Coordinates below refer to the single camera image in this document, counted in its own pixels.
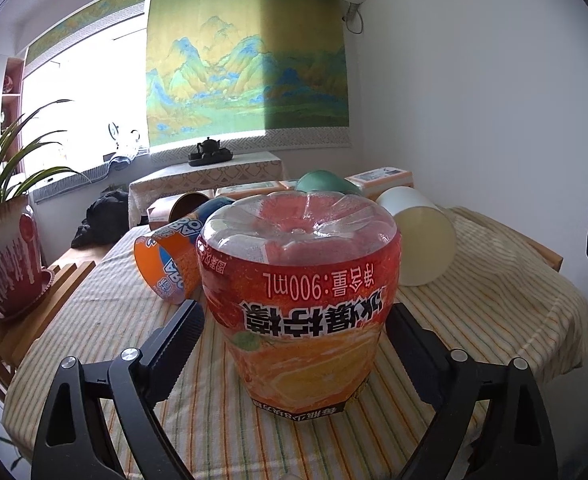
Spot red orange plastic drink cup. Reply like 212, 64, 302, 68
196, 192, 401, 422

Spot white paper cup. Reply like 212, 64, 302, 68
376, 186, 457, 286

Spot brown paper cup rear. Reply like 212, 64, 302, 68
168, 192, 210, 222

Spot wooden slatted bench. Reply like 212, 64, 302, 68
0, 261, 95, 403

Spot potted green plant red pot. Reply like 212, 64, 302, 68
0, 112, 73, 322

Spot black bag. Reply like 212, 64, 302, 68
70, 188, 129, 249

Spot orange white box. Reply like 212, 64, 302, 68
147, 194, 183, 231
346, 166, 414, 200
215, 181, 287, 200

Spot green metal thermos bottle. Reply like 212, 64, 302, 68
295, 170, 362, 196

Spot black teapot on tray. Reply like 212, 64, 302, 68
189, 138, 233, 167

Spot low table with lace cloth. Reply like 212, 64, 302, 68
128, 152, 286, 228

